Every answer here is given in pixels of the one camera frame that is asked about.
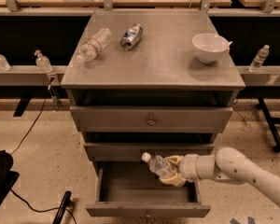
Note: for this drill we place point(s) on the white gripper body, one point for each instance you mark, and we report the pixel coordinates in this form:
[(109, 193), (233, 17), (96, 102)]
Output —
[(188, 167)]

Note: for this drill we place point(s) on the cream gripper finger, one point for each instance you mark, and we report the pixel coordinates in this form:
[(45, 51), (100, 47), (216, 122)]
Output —
[(174, 160), (176, 179)]

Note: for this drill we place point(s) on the blue label plastic bottle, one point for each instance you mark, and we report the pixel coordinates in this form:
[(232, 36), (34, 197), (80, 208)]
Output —
[(158, 165)]

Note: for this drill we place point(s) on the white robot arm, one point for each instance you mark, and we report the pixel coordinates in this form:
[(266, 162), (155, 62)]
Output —
[(227, 165)]

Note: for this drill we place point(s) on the bottom grey open drawer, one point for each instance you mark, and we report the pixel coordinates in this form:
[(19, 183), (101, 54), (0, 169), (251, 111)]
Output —
[(129, 189)]

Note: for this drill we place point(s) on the middle grey drawer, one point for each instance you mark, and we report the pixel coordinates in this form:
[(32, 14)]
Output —
[(134, 151)]

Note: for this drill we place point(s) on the grey drawer cabinet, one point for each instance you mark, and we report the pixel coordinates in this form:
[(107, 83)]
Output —
[(160, 71)]

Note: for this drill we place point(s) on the top grey drawer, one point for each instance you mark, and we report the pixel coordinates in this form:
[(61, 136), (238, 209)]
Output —
[(136, 119)]

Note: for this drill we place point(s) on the small clear water bottle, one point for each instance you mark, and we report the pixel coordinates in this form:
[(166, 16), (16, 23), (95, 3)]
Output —
[(259, 59)]

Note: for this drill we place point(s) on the clear water bottle red label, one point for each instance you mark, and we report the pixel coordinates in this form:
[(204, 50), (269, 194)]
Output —
[(94, 46)]

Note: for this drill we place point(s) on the black caster leg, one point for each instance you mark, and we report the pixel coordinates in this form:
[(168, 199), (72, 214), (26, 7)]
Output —
[(272, 122)]

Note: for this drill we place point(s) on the black stand leg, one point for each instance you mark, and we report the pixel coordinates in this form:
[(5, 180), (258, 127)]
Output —
[(62, 208)]

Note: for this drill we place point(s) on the white ceramic bowl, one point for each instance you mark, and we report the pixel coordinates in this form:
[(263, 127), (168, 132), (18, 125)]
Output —
[(209, 48)]

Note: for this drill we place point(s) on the crushed silver soda can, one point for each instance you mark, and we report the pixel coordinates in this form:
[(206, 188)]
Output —
[(131, 37)]

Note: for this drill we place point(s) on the black equipment on floor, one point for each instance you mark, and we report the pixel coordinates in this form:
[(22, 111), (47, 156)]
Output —
[(7, 177)]

